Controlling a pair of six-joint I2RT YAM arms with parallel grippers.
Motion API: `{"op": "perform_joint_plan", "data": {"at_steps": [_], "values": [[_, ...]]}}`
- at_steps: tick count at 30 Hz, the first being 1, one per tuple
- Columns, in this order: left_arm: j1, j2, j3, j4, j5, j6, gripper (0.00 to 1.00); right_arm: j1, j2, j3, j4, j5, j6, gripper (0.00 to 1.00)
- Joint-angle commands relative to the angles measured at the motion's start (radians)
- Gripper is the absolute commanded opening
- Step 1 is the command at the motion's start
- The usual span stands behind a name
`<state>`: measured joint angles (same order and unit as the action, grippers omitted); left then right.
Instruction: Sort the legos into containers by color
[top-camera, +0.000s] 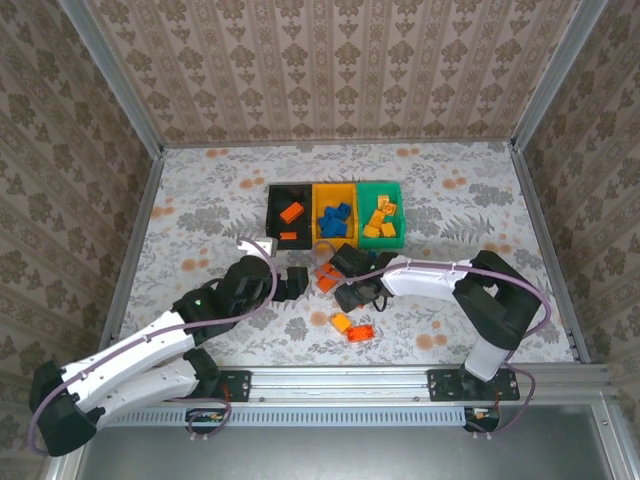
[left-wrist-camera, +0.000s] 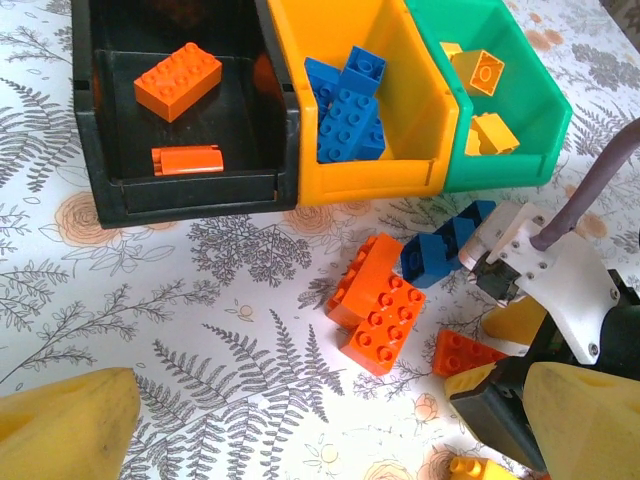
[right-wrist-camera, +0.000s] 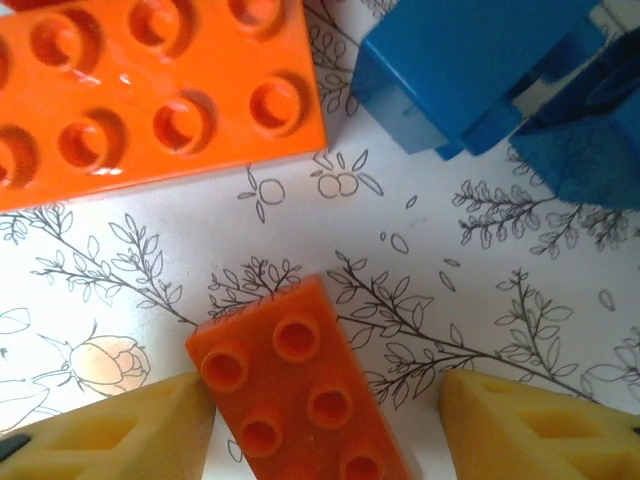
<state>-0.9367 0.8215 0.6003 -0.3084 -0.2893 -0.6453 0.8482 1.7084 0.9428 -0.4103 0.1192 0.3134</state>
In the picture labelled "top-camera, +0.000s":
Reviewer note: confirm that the orange lego brick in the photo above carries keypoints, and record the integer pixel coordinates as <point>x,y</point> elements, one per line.
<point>327,272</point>
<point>288,235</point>
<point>361,334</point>
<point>292,212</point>
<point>326,285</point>

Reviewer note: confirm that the yellow lego brick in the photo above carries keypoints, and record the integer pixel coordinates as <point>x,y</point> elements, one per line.
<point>388,230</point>
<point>341,322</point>
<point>391,209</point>
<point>376,218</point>
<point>384,201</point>

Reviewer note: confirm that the blue lego brick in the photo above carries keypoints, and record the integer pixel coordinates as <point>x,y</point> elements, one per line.
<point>337,230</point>
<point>344,210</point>
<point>331,212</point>
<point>325,222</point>

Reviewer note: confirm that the yellow curved lego piece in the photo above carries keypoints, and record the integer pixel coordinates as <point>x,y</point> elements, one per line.
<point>371,231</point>

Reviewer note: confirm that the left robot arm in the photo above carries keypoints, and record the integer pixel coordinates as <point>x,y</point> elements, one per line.
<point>130,360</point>

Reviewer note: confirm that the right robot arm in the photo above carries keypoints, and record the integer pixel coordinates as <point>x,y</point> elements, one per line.
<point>425,282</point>

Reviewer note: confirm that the black plastic bin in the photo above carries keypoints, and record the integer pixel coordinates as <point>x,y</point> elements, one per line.
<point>274,220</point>

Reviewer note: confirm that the green plastic bin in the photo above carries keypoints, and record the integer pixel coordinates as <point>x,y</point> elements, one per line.
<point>367,192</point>

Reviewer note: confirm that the yellow plastic bin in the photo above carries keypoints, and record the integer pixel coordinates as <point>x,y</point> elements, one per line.
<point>320,192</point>

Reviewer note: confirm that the gray metal panel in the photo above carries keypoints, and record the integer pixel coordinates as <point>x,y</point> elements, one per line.
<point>350,455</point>

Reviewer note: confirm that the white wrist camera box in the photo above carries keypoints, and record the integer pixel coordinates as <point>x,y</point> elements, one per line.
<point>266,246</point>

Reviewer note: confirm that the aluminium mounting rail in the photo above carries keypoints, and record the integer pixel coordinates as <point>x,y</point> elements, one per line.
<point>340,382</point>

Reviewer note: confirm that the aluminium side frame rail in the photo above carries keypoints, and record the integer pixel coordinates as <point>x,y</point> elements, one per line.
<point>131,250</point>
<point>549,250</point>

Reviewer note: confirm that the aluminium rear frame rail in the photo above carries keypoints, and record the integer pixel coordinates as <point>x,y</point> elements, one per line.
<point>340,144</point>

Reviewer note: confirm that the aluminium frame post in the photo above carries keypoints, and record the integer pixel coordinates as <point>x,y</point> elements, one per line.
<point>115,75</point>
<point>556,75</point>

